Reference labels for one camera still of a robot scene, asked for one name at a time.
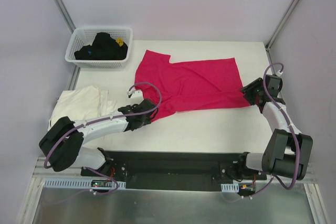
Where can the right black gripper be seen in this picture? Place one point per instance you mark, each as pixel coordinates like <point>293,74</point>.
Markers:
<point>250,92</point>

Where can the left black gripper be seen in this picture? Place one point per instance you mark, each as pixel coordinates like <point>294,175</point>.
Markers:
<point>148,109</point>

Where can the pink t shirt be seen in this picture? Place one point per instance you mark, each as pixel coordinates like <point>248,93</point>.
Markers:
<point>189,86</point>

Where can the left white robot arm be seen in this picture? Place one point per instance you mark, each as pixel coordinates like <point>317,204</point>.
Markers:
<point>63,144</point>

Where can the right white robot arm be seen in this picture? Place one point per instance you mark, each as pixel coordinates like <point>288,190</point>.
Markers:
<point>288,151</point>

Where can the white t shirt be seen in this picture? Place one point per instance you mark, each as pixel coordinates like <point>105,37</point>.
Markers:
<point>82,104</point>

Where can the black t shirt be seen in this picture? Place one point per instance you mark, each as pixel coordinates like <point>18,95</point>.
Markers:
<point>105,48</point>

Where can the white plastic laundry basket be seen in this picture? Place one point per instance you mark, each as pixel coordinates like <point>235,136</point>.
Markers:
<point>85,35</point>

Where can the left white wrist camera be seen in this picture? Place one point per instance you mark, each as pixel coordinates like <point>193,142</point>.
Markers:
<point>134,94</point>

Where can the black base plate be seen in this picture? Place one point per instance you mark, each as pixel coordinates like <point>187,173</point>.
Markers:
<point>177,171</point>

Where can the right white cable duct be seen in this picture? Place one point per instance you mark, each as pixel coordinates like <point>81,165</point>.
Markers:
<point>230,188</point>

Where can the white cable duct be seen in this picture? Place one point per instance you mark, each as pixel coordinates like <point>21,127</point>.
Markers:
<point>230,188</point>
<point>67,183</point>

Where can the left white cable duct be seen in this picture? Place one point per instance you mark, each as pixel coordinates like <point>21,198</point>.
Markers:
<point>67,183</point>

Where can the right aluminium frame post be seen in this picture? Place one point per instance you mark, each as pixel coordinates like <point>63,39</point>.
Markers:
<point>284,19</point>

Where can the aluminium frame post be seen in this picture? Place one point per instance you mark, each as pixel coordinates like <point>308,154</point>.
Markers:
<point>284,19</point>
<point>56,1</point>

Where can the left aluminium frame post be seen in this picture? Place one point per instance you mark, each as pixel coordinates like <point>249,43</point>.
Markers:
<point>56,1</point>

